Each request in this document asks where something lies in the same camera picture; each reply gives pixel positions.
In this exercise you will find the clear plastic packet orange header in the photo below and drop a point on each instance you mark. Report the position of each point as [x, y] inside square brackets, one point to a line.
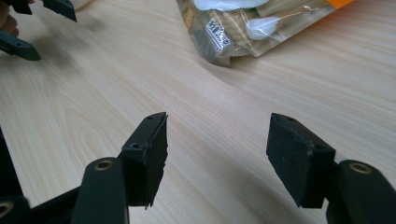
[249, 31]

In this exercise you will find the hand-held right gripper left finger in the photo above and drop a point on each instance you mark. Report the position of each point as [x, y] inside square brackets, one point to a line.
[144, 168]

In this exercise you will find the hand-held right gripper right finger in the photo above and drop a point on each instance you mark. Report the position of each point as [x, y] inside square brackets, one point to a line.
[295, 161]

